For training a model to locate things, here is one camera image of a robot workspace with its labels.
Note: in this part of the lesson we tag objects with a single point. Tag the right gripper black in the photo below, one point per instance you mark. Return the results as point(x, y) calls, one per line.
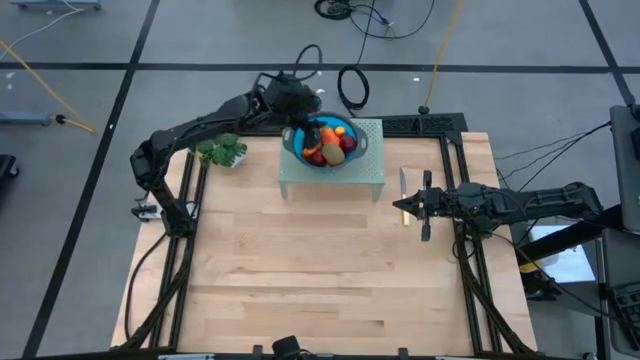
point(434, 205)

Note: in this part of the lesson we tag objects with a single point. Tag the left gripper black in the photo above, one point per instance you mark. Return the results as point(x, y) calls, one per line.
point(290, 97)

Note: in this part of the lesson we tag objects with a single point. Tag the orange red mango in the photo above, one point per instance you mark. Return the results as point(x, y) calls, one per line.
point(330, 136)

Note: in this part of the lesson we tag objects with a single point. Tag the dark red round fruit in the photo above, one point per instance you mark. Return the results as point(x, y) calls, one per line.
point(318, 159)
point(348, 144)

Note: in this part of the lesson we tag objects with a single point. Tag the brown kiwi fruit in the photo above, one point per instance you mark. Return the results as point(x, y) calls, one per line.
point(333, 155)

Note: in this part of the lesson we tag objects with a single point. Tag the blue grey collapsible bowl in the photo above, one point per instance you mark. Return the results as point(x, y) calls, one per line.
point(360, 145)

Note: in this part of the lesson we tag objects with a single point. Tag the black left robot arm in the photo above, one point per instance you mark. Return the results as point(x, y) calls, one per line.
point(200, 122)

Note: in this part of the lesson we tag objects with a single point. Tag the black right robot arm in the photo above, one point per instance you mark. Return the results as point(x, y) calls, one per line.
point(530, 202)

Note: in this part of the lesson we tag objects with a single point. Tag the mint green perforated shelf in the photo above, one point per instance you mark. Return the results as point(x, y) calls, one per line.
point(365, 175)

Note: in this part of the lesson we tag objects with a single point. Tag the green potted plant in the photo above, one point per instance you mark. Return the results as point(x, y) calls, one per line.
point(222, 150)

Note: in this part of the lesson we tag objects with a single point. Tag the black table edge clip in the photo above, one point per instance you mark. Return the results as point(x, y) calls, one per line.
point(257, 350)
point(402, 352)

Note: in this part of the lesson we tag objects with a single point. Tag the black rounded object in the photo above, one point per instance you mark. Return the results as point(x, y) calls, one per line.
point(286, 347)

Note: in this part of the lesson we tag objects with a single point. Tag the grey desk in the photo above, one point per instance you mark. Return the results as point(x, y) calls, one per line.
point(617, 255)

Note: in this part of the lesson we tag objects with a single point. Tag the grey monitor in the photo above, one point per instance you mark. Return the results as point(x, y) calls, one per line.
point(627, 165)

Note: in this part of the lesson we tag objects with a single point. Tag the black keyboard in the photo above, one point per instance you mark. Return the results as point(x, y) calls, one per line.
point(629, 302)

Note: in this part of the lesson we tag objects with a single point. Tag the grey stand base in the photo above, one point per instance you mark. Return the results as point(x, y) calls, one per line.
point(22, 118)
point(55, 5)

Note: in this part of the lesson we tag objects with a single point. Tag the black floor object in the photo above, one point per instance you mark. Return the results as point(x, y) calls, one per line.
point(6, 167)

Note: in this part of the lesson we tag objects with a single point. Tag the black metal table frame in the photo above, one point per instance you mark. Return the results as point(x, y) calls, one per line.
point(435, 125)

